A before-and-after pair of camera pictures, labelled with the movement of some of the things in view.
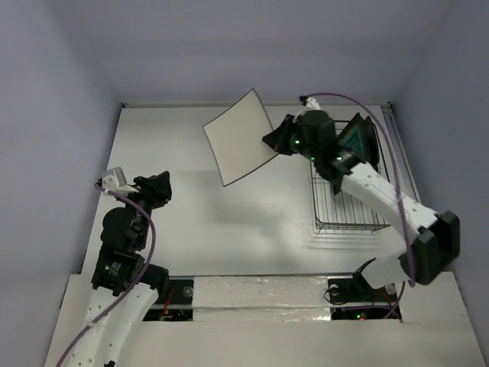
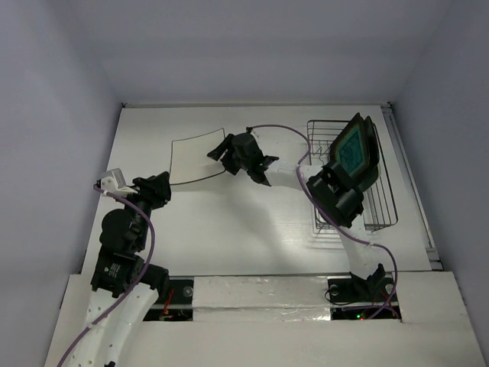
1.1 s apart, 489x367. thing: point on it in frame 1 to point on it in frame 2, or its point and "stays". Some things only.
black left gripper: (156, 187) stays
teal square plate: (354, 138) stays
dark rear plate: (371, 154) stays
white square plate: (238, 135) to (189, 160)
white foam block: (260, 298) stays
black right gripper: (286, 136) to (232, 151)
